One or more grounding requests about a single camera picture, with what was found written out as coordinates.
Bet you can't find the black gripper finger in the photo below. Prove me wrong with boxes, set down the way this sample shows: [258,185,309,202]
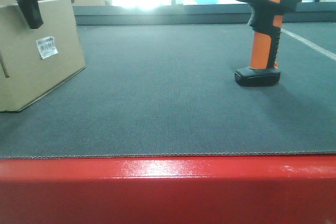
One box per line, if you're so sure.
[17,0,44,29]

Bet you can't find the white barcode label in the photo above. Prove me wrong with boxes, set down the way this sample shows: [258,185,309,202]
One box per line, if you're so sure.
[36,36,58,59]

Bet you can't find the light blue tray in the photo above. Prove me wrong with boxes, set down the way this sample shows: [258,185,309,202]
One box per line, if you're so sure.
[190,0,219,5]

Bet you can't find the orange black scanner gun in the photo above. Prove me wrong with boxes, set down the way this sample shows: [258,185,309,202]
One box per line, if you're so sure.
[234,0,298,87]

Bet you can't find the brown cardboard package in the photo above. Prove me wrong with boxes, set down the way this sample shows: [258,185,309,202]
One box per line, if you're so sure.
[1,0,86,112]

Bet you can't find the red conveyor frame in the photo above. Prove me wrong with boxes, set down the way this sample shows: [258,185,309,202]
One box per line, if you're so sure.
[1,155,335,223]

